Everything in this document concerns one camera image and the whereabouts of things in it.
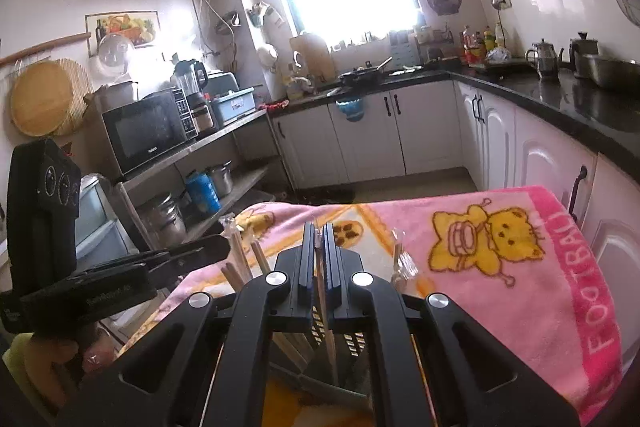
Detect plastic drawer unit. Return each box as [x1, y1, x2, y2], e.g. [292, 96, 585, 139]
[74, 173, 142, 259]

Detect large steel pot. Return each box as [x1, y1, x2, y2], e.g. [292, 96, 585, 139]
[136, 193, 189, 249]

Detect round wooden cutting board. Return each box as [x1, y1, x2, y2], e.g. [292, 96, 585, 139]
[9, 60, 76, 138]

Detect white base cabinets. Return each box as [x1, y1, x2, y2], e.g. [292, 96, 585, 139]
[271, 78, 640, 260]

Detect pink printed blanket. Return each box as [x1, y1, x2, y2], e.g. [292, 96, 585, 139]
[119, 186, 627, 427]

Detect fruit wall poster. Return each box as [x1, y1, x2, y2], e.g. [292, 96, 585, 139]
[84, 10, 159, 58]

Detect black plastic utensil basket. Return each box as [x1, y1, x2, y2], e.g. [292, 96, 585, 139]
[215, 319, 426, 404]

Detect group of sauce bottles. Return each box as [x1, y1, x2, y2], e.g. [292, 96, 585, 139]
[461, 22, 508, 64]

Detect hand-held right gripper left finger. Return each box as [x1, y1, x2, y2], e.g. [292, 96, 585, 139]
[56, 222, 321, 427]

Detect black microwave oven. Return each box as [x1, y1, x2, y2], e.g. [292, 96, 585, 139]
[101, 87, 201, 178]

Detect steel kettle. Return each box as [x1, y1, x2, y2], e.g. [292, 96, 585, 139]
[524, 38, 566, 81]

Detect round bamboo mat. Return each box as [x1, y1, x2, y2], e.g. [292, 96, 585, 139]
[52, 58, 97, 136]

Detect person's left hand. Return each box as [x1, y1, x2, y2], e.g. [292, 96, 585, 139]
[22, 337, 119, 389]

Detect black frying pan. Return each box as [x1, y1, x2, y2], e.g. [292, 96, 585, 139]
[338, 56, 394, 86]

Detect blue hanging oven mitt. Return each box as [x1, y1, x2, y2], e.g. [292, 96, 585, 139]
[335, 95, 367, 122]

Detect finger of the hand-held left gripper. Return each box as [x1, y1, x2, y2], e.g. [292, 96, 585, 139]
[149, 261, 202, 292]
[142, 233, 232, 276]

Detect blender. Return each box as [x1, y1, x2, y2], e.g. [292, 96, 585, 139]
[171, 58, 213, 134]

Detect small steel pot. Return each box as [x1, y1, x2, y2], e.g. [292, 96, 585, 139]
[206, 160, 236, 198]

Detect blue canister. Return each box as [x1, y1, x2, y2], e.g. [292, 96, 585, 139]
[184, 169, 222, 214]

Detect metal shelf rack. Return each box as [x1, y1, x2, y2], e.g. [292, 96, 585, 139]
[112, 107, 296, 268]

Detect pale blue storage box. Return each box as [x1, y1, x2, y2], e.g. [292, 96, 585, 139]
[209, 87, 258, 126]

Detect steel basin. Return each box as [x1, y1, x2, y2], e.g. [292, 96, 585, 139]
[574, 53, 640, 90]

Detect beige cutting board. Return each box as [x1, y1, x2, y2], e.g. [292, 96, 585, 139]
[289, 31, 336, 81]

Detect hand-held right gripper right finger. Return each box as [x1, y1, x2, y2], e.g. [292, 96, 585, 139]
[323, 222, 582, 427]

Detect wooden rolling pin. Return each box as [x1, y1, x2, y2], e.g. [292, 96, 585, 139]
[0, 32, 93, 68]

